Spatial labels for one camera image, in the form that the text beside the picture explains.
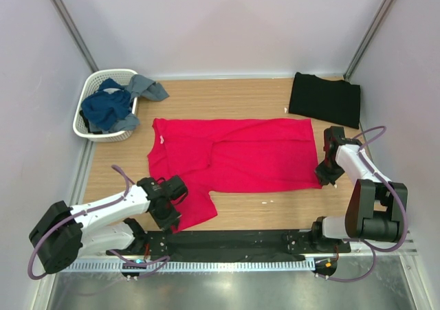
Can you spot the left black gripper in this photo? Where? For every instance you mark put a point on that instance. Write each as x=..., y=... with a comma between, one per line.
x=172, y=218

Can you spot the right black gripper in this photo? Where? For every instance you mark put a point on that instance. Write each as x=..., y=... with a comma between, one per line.
x=324, y=177

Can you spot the red t shirt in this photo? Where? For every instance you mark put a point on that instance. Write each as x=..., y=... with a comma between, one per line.
x=232, y=156

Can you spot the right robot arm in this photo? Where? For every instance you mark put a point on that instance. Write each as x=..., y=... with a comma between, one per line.
x=376, y=213

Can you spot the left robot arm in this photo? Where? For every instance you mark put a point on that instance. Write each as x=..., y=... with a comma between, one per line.
x=65, y=233

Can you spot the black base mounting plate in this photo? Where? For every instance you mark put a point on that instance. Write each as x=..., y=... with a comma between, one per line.
x=232, y=245

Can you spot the folded black t shirt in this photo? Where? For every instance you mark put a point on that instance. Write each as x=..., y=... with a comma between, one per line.
x=336, y=101

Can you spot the dark blue t shirt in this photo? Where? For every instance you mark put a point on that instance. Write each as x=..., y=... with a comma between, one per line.
x=105, y=106

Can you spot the grey blue t shirt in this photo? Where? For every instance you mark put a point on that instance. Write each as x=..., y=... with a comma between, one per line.
x=139, y=86

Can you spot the slotted white cable duct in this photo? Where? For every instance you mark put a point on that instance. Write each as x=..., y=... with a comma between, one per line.
x=116, y=265

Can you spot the right aluminium corner post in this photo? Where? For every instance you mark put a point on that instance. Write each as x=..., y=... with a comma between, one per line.
x=379, y=18

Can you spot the aluminium corner post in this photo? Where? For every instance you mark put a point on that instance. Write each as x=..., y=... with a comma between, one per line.
x=75, y=34
x=379, y=18

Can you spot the left aluminium corner post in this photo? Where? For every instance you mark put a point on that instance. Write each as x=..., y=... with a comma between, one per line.
x=75, y=34

